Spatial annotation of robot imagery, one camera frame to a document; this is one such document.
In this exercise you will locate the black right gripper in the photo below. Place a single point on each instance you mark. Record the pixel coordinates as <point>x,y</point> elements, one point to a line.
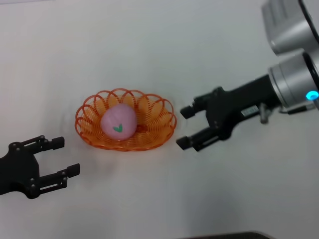
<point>236,104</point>

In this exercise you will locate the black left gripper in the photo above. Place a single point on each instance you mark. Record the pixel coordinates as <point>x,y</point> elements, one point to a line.
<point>17,169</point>

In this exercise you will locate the orange woven plastic basket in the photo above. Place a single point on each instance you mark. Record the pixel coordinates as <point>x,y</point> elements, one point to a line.
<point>149,119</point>

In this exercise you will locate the pink peach with green leaf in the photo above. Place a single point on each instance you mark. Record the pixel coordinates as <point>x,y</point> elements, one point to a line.
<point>117,119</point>

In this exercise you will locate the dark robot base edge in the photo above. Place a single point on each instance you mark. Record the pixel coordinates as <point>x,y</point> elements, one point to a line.
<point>236,236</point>

